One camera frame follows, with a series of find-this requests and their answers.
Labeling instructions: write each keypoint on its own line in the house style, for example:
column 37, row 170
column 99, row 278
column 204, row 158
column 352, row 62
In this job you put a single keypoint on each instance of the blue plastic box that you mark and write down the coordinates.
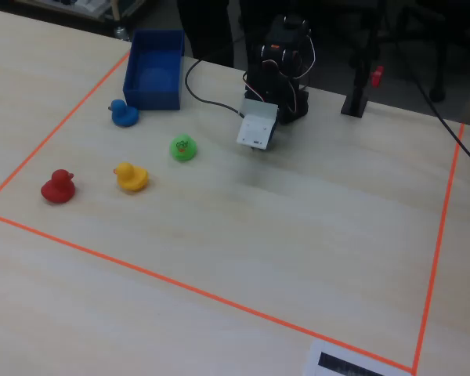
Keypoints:
column 152, row 100

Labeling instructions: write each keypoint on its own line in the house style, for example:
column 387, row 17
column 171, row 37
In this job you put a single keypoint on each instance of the red rubber duck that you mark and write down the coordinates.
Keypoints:
column 56, row 190

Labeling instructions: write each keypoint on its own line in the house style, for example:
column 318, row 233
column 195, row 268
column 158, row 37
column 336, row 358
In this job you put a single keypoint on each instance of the silver metal cylinder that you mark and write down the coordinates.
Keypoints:
column 121, row 33

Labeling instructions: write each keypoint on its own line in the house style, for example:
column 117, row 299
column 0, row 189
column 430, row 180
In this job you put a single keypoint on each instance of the black office chair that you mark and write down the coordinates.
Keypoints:
column 246, row 19
column 438, row 92

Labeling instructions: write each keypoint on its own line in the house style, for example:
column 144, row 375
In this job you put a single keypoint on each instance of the white paper with black bar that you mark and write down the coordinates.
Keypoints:
column 313, row 352

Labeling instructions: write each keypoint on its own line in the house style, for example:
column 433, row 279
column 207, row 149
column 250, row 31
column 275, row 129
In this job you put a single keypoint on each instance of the blue rubber duck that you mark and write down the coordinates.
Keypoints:
column 123, row 115

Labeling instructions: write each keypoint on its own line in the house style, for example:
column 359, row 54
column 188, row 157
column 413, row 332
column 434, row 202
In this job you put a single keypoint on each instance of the yellow rubber duck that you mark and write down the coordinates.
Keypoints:
column 131, row 180

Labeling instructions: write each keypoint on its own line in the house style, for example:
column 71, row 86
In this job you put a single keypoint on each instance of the person dark trousers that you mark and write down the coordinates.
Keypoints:
column 207, row 31

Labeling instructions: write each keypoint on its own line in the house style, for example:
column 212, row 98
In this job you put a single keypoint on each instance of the green rubber duck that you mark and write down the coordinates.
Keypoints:
column 184, row 149

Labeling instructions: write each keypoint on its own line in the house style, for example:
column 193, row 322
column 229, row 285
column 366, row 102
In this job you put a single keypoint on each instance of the black clamp stand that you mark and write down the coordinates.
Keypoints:
column 354, row 103

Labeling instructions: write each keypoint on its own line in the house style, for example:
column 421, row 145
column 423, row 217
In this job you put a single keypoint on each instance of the orange tape strip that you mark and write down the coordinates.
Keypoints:
column 62, row 124
column 180, row 284
column 441, row 235

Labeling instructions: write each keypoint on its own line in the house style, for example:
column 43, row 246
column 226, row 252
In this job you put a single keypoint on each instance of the cluttered shelf unit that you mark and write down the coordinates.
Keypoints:
column 102, row 9

